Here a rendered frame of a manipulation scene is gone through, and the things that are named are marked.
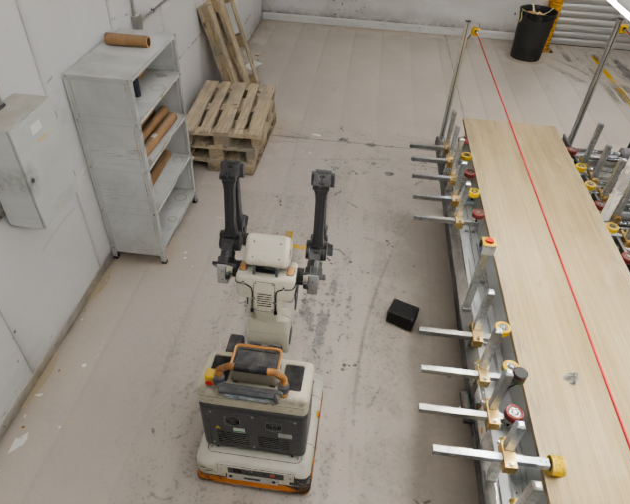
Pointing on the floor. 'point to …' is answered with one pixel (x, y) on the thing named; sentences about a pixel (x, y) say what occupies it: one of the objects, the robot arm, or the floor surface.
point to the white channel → (627, 173)
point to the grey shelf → (120, 210)
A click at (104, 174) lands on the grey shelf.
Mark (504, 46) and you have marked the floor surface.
